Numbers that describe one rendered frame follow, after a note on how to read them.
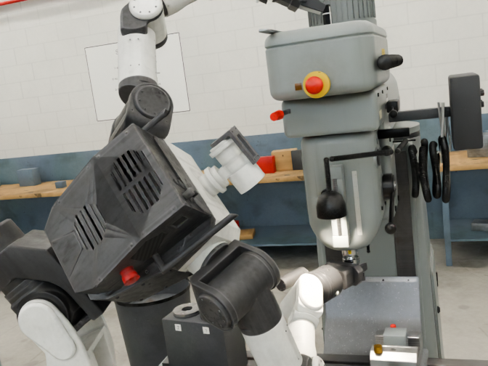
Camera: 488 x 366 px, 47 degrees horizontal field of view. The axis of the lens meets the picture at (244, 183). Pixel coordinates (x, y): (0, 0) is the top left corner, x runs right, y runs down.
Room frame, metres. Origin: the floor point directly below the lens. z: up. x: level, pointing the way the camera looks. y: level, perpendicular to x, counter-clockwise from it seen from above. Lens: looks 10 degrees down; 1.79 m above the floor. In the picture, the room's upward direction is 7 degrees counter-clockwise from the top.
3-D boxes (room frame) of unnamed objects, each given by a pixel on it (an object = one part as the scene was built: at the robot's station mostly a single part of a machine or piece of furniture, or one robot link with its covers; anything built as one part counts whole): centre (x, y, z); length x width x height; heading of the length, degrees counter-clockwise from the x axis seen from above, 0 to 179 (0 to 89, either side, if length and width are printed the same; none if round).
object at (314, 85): (1.28, -0.18, 1.76); 0.04 x 0.03 x 0.04; 70
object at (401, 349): (1.43, -0.35, 1.00); 0.12 x 0.06 x 0.04; 68
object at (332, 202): (1.34, -0.20, 1.47); 0.07 x 0.07 x 0.06
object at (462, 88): (1.69, -0.69, 1.62); 0.20 x 0.09 x 0.21; 160
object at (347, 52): (1.53, -0.28, 1.81); 0.47 x 0.26 x 0.16; 160
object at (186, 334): (1.66, 0.18, 1.01); 0.22 x 0.12 x 0.20; 62
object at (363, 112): (1.56, -0.29, 1.68); 0.34 x 0.24 x 0.10; 160
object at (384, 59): (1.50, -0.42, 1.79); 0.45 x 0.04 x 0.04; 160
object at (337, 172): (1.41, -0.23, 1.45); 0.04 x 0.04 x 0.21; 70
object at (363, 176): (1.52, -0.27, 1.47); 0.21 x 0.19 x 0.32; 70
